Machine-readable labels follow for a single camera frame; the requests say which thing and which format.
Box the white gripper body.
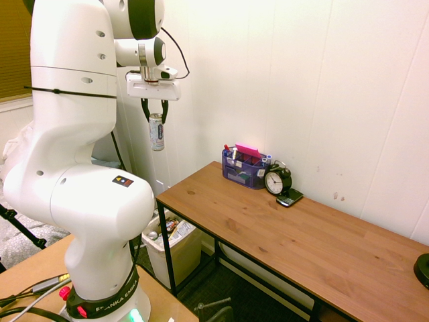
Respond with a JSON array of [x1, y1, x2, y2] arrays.
[[125, 72, 182, 102]]

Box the silver drink can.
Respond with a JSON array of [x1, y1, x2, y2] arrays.
[[149, 113, 166, 152]]

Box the white plastic trash bin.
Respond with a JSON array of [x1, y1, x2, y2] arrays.
[[141, 209, 204, 290]]

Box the pink sticky note pad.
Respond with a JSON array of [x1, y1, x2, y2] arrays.
[[234, 144, 261, 159]]

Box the blue mesh desk organizer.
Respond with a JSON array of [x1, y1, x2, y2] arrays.
[[221, 147, 268, 191]]

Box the white printed paper carton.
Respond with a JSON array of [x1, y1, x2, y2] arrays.
[[168, 220, 196, 242]]

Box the black twin-bell alarm clock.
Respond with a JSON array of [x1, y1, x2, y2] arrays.
[[263, 160, 293, 196]]

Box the white crumpled cloth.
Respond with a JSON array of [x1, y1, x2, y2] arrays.
[[0, 121, 35, 182]]

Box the brown window blinds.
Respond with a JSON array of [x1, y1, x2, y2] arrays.
[[0, 0, 34, 103]]

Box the black keypad mobile phone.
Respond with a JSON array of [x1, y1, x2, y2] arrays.
[[275, 188, 304, 208]]

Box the black tripod leg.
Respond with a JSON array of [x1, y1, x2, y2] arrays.
[[0, 203, 48, 250]]

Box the black metal clamp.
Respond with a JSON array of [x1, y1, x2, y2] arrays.
[[194, 297, 234, 322]]

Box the black round lamp base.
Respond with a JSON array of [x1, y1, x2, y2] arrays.
[[413, 253, 429, 290]]

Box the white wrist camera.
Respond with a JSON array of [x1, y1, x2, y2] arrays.
[[156, 65, 178, 81]]

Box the black camera cable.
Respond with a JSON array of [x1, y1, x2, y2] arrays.
[[160, 26, 191, 80]]

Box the wooden table with black frame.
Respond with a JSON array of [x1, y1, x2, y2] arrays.
[[156, 197, 357, 322]]

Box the grey cable adapter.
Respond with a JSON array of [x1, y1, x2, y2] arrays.
[[32, 274, 70, 294]]

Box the thick black cable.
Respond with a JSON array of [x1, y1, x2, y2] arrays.
[[0, 305, 72, 322]]

